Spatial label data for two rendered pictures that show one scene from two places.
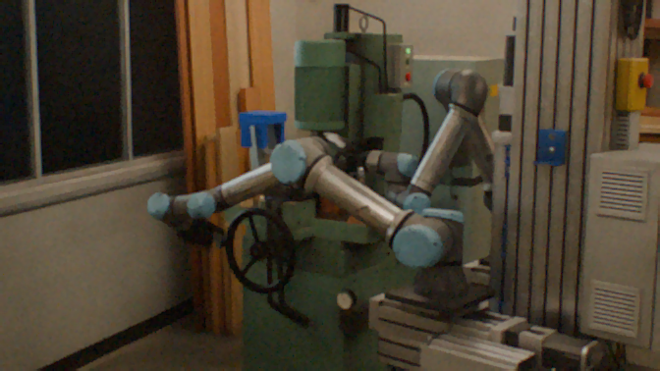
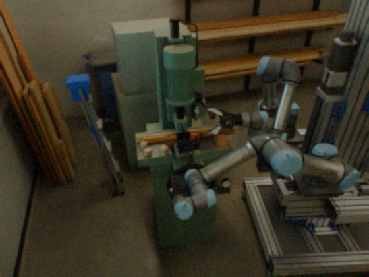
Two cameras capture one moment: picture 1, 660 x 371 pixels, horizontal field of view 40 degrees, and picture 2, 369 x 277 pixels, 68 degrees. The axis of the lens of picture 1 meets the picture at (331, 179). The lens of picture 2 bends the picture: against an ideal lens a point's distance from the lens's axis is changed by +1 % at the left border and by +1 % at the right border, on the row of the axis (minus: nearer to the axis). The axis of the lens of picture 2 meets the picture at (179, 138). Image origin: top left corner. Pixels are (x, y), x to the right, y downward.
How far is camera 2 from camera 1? 2.36 m
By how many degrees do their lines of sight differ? 45
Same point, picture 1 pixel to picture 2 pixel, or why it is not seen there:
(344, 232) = (219, 153)
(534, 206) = (353, 130)
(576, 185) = not seen: outside the picture
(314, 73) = (187, 72)
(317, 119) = (189, 98)
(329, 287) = not seen: hidden behind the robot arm
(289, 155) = (294, 161)
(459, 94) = (294, 76)
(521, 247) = (340, 147)
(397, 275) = not seen: hidden behind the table
